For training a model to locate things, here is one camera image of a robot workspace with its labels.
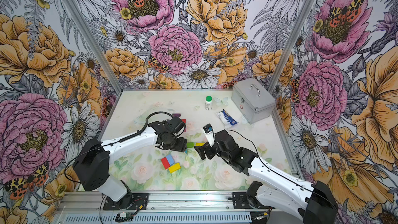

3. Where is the aluminium front rail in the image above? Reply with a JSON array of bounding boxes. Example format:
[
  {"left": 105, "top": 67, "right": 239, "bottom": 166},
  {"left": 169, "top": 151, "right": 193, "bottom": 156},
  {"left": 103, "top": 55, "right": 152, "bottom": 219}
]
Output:
[{"left": 54, "top": 189, "right": 324, "bottom": 215}]

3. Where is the right aluminium frame post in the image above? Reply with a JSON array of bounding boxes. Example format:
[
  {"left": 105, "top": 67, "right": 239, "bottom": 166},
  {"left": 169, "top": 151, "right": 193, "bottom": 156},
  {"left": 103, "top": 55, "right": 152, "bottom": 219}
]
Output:
[{"left": 267, "top": 0, "right": 316, "bottom": 93}]

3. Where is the silver metal case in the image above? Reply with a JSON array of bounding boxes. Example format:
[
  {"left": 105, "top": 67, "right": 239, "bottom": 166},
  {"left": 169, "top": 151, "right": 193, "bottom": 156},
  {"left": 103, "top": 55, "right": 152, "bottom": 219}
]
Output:
[{"left": 232, "top": 78, "right": 276, "bottom": 124}]

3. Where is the left aluminium frame post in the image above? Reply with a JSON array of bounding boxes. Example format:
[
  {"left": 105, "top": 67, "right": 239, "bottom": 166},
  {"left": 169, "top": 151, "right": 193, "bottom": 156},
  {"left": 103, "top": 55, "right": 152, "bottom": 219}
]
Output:
[{"left": 61, "top": 0, "right": 123, "bottom": 96}]

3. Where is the yellow block lower cluster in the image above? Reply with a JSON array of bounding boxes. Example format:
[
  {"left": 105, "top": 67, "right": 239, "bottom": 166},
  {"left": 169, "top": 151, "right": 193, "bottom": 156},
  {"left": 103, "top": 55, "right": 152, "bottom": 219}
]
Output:
[{"left": 168, "top": 162, "right": 181, "bottom": 174}]

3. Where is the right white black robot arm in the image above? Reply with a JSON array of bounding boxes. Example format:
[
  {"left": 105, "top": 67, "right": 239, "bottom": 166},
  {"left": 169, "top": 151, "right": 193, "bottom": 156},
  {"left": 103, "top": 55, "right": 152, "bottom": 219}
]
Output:
[{"left": 195, "top": 124, "right": 338, "bottom": 224}]

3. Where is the red block lower cluster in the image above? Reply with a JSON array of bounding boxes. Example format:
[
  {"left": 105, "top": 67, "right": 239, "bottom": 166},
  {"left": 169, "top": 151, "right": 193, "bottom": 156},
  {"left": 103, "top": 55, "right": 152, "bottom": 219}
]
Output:
[{"left": 161, "top": 157, "right": 171, "bottom": 170}]

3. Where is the aluminium frame post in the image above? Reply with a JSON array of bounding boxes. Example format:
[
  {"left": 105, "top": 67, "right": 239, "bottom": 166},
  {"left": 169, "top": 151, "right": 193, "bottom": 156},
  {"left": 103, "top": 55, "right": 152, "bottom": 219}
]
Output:
[
  {"left": 61, "top": 0, "right": 123, "bottom": 96},
  {"left": 267, "top": 0, "right": 316, "bottom": 93}
]

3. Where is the light blue block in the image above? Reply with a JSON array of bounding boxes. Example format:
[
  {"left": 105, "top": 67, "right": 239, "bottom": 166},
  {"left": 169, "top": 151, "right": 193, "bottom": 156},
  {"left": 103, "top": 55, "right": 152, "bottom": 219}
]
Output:
[{"left": 166, "top": 155, "right": 175, "bottom": 166}]

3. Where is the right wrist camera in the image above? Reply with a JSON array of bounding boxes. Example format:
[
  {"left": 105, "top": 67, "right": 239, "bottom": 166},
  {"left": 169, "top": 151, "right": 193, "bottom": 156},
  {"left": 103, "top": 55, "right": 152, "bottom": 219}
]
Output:
[{"left": 203, "top": 123, "right": 215, "bottom": 147}]

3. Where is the small green circuit board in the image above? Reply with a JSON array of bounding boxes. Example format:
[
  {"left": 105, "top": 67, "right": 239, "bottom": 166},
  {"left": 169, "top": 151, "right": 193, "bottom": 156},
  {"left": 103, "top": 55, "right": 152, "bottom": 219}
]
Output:
[{"left": 115, "top": 213, "right": 131, "bottom": 223}]

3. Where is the white bottle green cap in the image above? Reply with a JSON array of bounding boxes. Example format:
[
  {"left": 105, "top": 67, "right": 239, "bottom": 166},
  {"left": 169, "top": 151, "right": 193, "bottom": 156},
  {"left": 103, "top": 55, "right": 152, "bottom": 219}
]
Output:
[{"left": 205, "top": 95, "right": 212, "bottom": 111}]

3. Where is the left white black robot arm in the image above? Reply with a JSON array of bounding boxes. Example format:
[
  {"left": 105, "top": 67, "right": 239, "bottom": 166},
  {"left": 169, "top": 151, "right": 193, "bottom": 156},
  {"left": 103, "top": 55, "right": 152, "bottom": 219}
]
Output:
[{"left": 68, "top": 113, "right": 187, "bottom": 210}]

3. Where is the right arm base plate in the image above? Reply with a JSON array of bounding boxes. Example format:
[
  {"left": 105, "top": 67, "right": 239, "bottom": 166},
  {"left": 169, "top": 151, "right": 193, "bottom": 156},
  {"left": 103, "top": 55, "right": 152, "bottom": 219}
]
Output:
[{"left": 228, "top": 191, "right": 273, "bottom": 209}]

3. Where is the blue white plastic packet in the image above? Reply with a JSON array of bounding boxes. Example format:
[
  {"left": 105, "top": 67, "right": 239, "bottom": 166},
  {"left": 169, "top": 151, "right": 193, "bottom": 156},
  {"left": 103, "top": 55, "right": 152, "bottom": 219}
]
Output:
[{"left": 216, "top": 110, "right": 238, "bottom": 128}]

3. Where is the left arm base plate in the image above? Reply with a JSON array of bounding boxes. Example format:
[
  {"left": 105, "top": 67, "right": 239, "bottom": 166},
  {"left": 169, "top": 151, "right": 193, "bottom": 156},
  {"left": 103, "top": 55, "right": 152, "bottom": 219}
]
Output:
[{"left": 103, "top": 192, "right": 149, "bottom": 211}]

